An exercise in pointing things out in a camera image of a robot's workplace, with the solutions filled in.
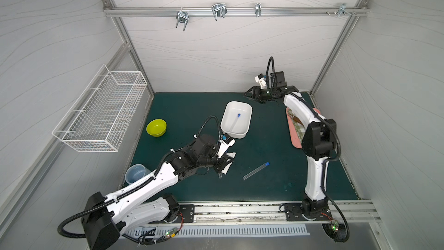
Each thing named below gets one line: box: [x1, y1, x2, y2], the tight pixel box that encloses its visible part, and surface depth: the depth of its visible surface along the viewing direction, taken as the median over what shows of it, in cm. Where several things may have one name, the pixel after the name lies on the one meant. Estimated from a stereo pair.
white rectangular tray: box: [220, 100, 253, 140], surface depth 108 cm
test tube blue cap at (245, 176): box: [242, 161, 270, 180], surface depth 88 cm
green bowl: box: [145, 118, 168, 138], surface depth 101 cm
